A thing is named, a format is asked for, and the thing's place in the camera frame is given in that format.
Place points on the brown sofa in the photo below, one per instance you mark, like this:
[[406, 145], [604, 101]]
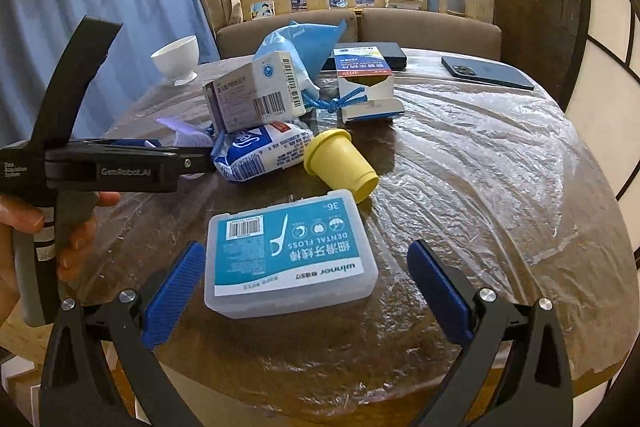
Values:
[[430, 32]]

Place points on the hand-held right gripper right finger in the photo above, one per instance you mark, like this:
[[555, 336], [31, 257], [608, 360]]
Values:
[[440, 292]]

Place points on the clear dental floss box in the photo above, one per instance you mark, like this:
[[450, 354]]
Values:
[[290, 257]]

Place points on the white footed bowl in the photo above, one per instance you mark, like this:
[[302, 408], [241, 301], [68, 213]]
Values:
[[177, 57]]

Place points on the white blue carton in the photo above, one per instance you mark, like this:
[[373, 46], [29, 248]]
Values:
[[360, 62]]

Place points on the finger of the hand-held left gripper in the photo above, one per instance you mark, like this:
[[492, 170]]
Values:
[[195, 162]]

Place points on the yellow plastic cup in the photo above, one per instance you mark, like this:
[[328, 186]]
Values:
[[340, 162]]

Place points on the black flat case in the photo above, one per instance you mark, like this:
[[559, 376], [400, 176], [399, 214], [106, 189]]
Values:
[[390, 54]]

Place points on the white purple medicine box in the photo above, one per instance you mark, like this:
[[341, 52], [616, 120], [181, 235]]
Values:
[[250, 92]]

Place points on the small blue-grey cylinder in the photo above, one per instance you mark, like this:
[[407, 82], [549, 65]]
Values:
[[433, 2]]

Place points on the dark wooden cabinet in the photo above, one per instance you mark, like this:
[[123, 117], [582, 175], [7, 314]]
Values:
[[535, 22]]

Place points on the white panelled screen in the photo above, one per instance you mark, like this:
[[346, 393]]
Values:
[[615, 7]]

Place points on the blue smartphone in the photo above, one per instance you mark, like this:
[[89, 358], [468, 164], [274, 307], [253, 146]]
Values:
[[490, 74]]

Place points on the purple plastic wrapper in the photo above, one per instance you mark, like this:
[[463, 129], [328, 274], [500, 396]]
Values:
[[187, 132]]

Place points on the person's left hand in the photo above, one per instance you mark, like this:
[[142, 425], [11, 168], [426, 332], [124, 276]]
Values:
[[77, 247]]

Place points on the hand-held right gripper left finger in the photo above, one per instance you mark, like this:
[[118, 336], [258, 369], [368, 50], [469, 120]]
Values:
[[175, 292]]

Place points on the white blue tissue packet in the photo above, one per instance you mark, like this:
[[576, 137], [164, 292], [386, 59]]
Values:
[[260, 152]]

